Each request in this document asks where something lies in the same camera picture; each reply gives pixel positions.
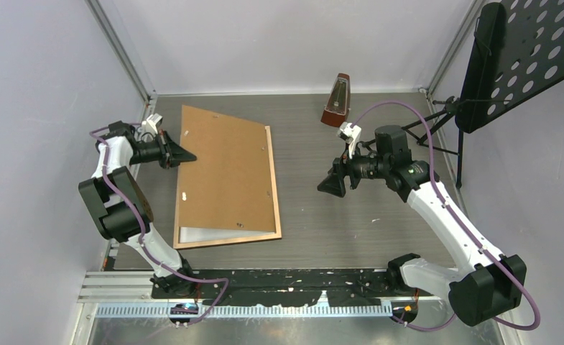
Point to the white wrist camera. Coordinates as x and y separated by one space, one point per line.
350 133
151 124

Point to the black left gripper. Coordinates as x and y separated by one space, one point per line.
172 154

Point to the aluminium extrusion rail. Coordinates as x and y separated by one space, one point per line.
128 294

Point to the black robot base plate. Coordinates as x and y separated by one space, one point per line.
283 287

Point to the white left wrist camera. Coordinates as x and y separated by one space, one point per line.
151 124

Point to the light wooden picture frame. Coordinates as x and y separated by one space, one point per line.
278 233

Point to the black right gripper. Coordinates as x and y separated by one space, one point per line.
335 183

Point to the beach landscape photo print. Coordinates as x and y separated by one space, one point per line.
191 234

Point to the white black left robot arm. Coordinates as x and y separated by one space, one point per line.
118 206

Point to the brown wooden metronome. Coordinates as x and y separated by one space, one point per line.
337 108

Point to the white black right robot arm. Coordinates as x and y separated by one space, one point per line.
484 283

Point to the black perforated music stand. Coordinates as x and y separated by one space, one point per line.
517 53

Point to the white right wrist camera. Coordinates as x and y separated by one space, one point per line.
350 133

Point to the brown cardboard backing board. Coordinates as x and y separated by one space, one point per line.
229 184

